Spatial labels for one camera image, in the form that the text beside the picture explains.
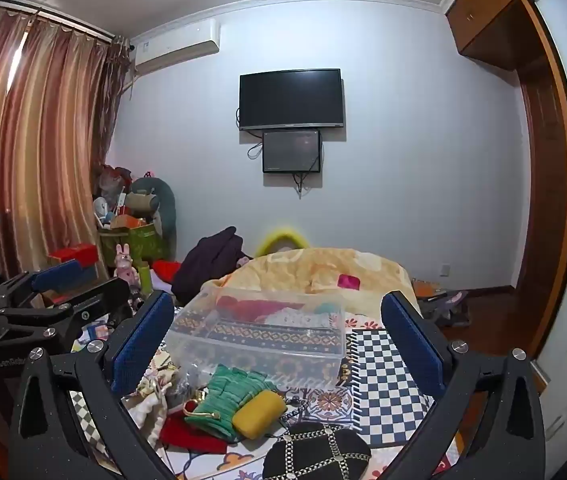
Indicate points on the red cloth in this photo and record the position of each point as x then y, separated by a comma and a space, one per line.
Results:
183, 437

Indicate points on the white air conditioner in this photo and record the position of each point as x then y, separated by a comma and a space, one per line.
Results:
178, 45

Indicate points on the yellow soft pouch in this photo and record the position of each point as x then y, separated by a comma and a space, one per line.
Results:
258, 412

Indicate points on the wooden door frame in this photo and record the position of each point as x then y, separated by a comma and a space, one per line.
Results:
553, 185

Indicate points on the purple bag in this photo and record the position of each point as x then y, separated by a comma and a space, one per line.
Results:
443, 302

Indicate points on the green knitted glove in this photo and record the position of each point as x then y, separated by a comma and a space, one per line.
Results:
223, 390

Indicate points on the green bottle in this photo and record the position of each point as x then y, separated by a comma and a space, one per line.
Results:
145, 280

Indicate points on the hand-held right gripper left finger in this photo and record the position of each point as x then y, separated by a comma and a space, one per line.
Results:
143, 347

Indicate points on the striped orange curtain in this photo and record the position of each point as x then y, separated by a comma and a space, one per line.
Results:
38, 150

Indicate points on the pile of plush toys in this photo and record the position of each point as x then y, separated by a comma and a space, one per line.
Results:
110, 190

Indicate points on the scattered paper cards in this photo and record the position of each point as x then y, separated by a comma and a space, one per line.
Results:
93, 332

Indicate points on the clear plastic storage box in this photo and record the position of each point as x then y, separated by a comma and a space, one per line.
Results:
243, 355

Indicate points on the green storage bag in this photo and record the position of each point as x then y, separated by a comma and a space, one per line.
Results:
143, 242

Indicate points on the black wall television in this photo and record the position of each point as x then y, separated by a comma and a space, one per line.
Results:
292, 100

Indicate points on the patterned bed sheet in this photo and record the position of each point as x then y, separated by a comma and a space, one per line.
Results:
388, 375

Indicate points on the red box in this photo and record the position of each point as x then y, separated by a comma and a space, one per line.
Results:
73, 257

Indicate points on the wooden overhead cabinet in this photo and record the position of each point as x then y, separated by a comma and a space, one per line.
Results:
498, 10

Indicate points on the yellow patterned quilt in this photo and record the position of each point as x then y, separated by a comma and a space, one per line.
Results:
303, 270

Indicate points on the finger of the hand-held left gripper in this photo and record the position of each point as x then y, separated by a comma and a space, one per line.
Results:
103, 292
58, 272

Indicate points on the yellow fuzzy hoop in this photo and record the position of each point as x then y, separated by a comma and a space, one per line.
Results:
273, 237

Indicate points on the white wall socket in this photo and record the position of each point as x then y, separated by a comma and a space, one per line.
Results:
446, 269

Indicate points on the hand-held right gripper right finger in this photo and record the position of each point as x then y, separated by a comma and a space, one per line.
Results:
413, 347

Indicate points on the small wall monitor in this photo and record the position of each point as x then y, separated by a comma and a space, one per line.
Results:
291, 151

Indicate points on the dark purple garment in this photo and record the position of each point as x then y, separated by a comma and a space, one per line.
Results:
208, 260

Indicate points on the pink bunny figure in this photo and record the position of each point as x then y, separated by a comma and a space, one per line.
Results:
126, 265

